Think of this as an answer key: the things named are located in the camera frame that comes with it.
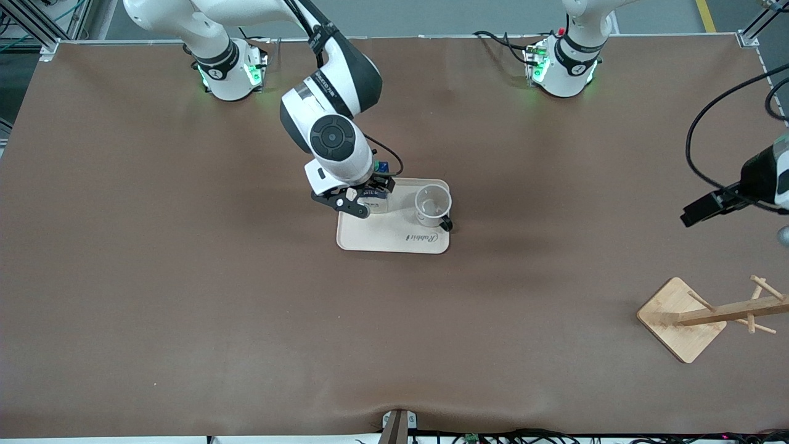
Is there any brown table cover sheet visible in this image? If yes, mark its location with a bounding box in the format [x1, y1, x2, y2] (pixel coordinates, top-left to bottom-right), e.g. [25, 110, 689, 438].
[0, 34, 789, 439]

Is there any blue white milk carton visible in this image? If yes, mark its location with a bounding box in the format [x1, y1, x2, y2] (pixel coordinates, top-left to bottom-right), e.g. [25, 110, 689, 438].
[360, 187, 391, 214]

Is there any wooden mug tree rack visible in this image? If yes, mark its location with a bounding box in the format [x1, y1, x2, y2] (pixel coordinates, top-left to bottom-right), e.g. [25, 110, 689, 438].
[636, 274, 789, 364]

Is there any aluminium frame post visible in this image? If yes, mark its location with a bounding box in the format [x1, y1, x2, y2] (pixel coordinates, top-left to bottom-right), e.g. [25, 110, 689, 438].
[737, 0, 789, 48]
[0, 0, 93, 60]

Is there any white cup black handle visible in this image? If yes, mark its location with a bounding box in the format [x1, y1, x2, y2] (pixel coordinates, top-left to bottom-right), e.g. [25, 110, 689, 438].
[414, 184, 454, 233]

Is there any white rabbit print tray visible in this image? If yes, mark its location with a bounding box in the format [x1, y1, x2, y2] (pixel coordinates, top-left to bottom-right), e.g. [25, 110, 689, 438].
[336, 177, 451, 254]

